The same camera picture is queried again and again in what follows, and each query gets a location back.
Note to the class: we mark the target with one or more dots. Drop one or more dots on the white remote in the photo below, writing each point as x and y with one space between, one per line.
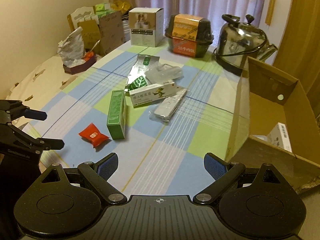
166 109

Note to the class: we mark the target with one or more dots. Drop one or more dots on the white dinosaur medicine box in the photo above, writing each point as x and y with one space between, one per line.
154 92

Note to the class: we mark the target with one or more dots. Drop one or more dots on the white product carton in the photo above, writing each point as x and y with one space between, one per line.
146 26

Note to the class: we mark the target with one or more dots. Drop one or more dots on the white crumpled bag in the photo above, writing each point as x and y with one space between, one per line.
72 48

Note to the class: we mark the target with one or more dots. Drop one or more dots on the dark red tray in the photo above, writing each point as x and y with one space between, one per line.
82 64

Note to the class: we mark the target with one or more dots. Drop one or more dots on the white wooden chair back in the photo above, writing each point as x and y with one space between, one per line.
79 14

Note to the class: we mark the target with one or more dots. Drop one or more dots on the checked tablecloth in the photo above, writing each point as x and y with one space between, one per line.
156 157

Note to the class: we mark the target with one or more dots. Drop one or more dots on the stainless steel kettle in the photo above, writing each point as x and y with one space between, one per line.
239 40

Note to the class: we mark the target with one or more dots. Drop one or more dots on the red snack packet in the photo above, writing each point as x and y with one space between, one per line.
92 134

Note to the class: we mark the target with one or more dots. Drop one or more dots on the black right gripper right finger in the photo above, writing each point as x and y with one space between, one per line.
224 175

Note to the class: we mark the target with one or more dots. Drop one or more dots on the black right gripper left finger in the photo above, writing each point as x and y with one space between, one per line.
96 175

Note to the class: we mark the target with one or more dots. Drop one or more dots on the green slim box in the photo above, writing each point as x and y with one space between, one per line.
116 118

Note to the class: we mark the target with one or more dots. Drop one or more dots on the yellow plastic bag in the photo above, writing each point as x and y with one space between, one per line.
121 6

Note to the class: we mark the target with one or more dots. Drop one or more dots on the brown cardboard carton on floor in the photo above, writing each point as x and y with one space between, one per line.
109 32

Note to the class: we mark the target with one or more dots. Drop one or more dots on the black orange instant meal bowl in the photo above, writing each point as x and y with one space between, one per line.
189 35

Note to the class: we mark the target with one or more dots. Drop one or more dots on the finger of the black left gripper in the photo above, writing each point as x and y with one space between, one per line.
15 140
16 109

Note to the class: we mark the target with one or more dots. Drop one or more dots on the silver green foil pouch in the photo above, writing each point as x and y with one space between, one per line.
136 77

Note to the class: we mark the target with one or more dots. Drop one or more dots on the brown cardboard box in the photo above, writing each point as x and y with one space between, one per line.
267 96

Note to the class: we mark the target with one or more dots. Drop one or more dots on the white green medicine box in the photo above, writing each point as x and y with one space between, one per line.
279 137

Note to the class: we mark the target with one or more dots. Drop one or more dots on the clear plastic packaging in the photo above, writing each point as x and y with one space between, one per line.
161 73

